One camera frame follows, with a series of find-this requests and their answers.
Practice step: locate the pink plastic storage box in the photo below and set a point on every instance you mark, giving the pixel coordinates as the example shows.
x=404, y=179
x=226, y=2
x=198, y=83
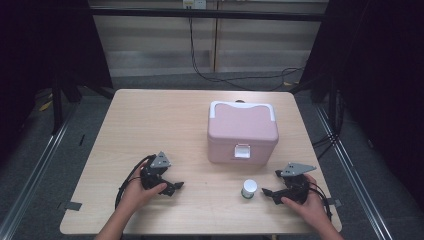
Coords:
x=241, y=130

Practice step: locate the grey tape piece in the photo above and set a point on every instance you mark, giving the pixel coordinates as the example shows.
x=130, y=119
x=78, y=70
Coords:
x=70, y=206
x=333, y=202

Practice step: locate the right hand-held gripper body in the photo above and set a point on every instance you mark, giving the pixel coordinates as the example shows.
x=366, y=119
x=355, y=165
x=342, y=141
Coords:
x=296, y=188

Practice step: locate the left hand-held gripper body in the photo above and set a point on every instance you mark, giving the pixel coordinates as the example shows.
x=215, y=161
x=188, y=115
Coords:
x=156, y=173

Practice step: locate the black metal stand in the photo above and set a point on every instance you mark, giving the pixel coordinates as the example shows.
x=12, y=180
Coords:
x=58, y=103
x=330, y=100

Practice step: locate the person's right hand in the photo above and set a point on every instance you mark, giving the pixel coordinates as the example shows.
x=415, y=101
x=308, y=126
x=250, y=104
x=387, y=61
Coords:
x=311, y=210

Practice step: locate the yellow tape piece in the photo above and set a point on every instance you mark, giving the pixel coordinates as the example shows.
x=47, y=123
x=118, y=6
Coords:
x=45, y=106

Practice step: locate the black horizontal bar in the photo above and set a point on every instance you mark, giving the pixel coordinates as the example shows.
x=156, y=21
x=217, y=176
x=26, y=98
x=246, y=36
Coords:
x=206, y=14

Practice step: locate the metal floor rail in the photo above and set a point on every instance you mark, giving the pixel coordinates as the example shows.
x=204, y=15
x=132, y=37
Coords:
x=353, y=173
x=40, y=160

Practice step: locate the white bottle with green label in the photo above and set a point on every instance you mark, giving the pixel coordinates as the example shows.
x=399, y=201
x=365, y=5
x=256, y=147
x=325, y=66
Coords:
x=249, y=188

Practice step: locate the black curtain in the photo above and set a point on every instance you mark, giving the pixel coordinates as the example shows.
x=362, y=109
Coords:
x=43, y=50
x=376, y=66

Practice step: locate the dark round table grommet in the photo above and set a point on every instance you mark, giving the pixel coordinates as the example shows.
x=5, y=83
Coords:
x=240, y=100

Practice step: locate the white wall socket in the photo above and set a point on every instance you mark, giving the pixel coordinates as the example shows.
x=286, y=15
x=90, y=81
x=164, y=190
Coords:
x=194, y=4

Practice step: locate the small black tape strip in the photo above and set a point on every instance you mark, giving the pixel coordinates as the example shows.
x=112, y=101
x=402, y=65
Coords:
x=82, y=140

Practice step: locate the person's left hand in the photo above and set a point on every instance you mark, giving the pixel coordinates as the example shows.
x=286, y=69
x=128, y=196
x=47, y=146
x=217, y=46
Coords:
x=135, y=196

